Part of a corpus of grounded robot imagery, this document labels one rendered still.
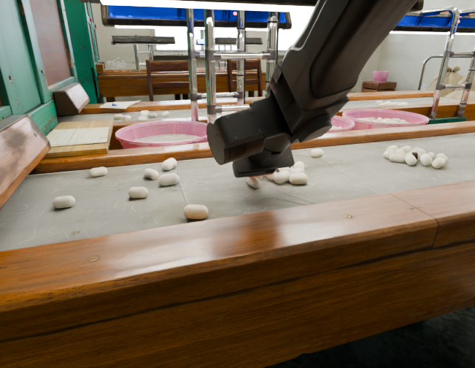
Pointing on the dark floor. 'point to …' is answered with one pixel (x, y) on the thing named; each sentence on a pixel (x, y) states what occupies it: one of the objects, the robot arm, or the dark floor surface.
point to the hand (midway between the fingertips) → (247, 170)
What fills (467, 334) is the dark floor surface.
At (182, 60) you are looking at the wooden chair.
